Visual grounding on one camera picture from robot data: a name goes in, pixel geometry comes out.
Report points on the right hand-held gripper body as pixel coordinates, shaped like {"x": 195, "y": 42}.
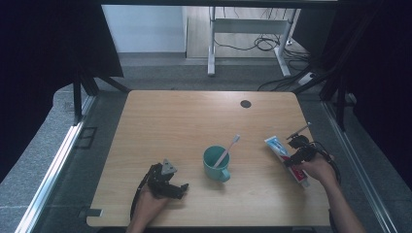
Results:
{"x": 302, "y": 149}

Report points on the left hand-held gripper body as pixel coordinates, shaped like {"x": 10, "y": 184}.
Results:
{"x": 160, "y": 184}

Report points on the white blue red toothpaste tube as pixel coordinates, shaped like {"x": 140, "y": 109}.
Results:
{"x": 280, "y": 150}

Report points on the teal cup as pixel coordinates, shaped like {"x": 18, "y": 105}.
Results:
{"x": 216, "y": 168}

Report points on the pink and white toothbrush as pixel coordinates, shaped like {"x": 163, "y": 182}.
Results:
{"x": 226, "y": 150}

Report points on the person's right hand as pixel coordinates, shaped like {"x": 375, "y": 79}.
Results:
{"x": 319, "y": 170}

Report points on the black metal stand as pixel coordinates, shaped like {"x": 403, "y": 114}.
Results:
{"x": 340, "y": 103}
{"x": 77, "y": 97}

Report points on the white power strip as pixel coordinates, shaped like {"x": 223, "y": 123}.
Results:
{"x": 306, "y": 78}

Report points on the black table grommet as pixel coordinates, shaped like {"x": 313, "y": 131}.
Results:
{"x": 245, "y": 104}

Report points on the black curtain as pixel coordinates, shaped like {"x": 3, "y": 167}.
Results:
{"x": 48, "y": 64}
{"x": 382, "y": 81}

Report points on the aluminium rail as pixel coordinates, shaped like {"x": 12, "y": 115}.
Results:
{"x": 51, "y": 174}
{"x": 356, "y": 168}

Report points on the grey table bracket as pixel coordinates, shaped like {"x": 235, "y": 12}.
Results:
{"x": 90, "y": 212}

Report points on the white metal desk frame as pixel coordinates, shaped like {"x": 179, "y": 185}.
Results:
{"x": 249, "y": 26}

